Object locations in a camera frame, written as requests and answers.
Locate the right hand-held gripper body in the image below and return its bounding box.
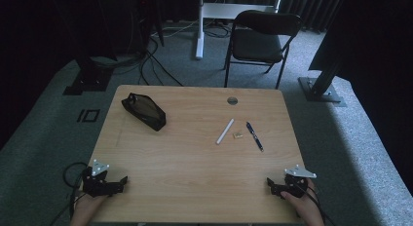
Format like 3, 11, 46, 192
281, 164, 318, 199

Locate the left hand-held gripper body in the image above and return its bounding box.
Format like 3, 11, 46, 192
81, 159, 115, 198

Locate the dark blue pen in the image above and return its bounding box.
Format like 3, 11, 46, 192
244, 121, 265, 153

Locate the white pen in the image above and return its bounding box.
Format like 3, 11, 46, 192
215, 118, 236, 146

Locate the black pencil case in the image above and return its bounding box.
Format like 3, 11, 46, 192
121, 92, 168, 132

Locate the person's right hand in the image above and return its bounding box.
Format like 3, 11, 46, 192
280, 179, 322, 222

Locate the person's left hand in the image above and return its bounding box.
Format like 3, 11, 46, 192
73, 194, 109, 221

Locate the black stand with grey base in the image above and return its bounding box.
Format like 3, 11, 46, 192
297, 58, 348, 108

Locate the black stand with square base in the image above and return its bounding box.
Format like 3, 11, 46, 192
62, 54, 115, 96

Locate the black folding chair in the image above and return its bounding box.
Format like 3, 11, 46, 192
222, 9, 303, 91

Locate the dark equipment cabinet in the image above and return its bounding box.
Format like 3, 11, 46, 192
128, 0, 165, 56

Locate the dark curtain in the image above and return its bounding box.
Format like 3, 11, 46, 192
223, 0, 347, 34

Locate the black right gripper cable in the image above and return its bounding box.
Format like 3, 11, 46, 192
290, 177, 337, 226

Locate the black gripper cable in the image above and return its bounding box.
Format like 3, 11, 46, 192
290, 177, 337, 226
49, 161, 90, 226

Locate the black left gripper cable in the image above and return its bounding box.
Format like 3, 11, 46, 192
49, 161, 90, 226

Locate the black floor cable bundle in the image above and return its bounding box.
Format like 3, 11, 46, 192
91, 22, 185, 88

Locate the white floor cable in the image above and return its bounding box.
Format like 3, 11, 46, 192
150, 19, 200, 39

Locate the white desk frame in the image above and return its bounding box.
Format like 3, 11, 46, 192
195, 0, 284, 60

